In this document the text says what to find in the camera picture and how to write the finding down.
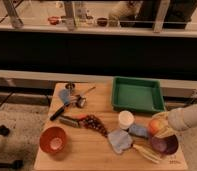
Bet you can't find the orange bowl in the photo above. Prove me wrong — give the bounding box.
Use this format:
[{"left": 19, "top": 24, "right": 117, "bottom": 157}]
[{"left": 39, "top": 126, "right": 67, "bottom": 154}]

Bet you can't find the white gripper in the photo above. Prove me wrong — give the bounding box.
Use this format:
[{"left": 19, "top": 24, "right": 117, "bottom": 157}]
[{"left": 152, "top": 104, "right": 197, "bottom": 138}]

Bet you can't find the dark red bowl in background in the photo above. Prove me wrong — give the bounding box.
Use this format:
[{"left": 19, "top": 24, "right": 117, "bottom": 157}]
[{"left": 97, "top": 17, "right": 108, "bottom": 27}]

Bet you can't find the black handled spatula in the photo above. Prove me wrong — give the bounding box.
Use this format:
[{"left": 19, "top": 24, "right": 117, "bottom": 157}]
[{"left": 50, "top": 89, "right": 70, "bottom": 121}]

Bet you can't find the black bar on floor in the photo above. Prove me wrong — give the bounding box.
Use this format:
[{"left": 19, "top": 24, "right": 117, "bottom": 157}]
[{"left": 0, "top": 160, "right": 23, "bottom": 169}]

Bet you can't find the green plastic tray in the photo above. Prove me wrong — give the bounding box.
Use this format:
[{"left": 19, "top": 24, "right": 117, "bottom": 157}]
[{"left": 111, "top": 76, "right": 165, "bottom": 113}]

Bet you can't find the red handled tool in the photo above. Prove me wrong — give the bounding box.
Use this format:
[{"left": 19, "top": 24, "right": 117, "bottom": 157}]
[{"left": 59, "top": 115, "right": 85, "bottom": 128}]

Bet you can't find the purple bowl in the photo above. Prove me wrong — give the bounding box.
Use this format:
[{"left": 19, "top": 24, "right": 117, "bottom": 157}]
[{"left": 149, "top": 135, "right": 179, "bottom": 155}]

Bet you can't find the metal strainer with wooden handle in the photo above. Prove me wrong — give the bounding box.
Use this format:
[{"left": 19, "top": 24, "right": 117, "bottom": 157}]
[{"left": 76, "top": 87, "right": 95, "bottom": 108}]

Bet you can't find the black handle on floor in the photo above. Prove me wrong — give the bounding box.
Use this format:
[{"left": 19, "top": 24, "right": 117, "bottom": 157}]
[{"left": 0, "top": 125, "right": 10, "bottom": 136}]

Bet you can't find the red yellow apple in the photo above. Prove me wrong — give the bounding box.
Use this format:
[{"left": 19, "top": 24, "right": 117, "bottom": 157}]
[{"left": 148, "top": 119, "right": 163, "bottom": 135}]

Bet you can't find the small blue sponge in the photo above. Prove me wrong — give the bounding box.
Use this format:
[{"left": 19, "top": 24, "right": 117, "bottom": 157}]
[{"left": 128, "top": 124, "right": 148, "bottom": 138}]

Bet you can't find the bunch of dark grapes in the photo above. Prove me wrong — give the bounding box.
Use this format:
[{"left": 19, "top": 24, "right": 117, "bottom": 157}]
[{"left": 82, "top": 115, "right": 108, "bottom": 137}]

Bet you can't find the white cup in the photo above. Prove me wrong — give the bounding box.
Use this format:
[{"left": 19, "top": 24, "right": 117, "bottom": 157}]
[{"left": 118, "top": 111, "right": 134, "bottom": 129}]

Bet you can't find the light blue cloth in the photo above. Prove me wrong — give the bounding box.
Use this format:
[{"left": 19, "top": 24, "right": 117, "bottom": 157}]
[{"left": 108, "top": 129, "right": 133, "bottom": 154}]

